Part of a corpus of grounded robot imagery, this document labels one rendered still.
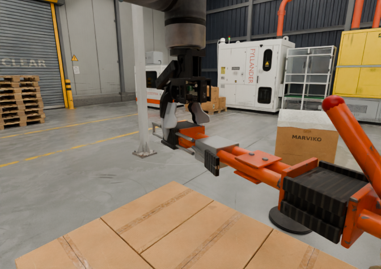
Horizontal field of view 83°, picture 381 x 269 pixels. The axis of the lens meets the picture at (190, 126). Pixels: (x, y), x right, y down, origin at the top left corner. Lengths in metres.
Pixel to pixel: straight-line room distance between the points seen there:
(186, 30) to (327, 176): 0.35
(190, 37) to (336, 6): 10.73
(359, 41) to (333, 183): 7.26
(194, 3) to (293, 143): 1.46
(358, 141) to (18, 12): 9.89
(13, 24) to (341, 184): 9.78
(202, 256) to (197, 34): 0.97
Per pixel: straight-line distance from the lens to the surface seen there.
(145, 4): 0.45
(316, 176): 0.34
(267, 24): 11.70
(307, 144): 1.80
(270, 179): 0.34
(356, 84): 7.50
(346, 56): 7.53
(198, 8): 0.49
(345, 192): 0.32
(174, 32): 0.48
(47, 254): 1.34
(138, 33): 3.61
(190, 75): 0.46
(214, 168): 0.37
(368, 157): 0.29
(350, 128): 0.29
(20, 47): 9.77
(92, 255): 1.25
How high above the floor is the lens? 1.37
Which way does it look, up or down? 14 degrees down
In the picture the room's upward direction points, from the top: straight up
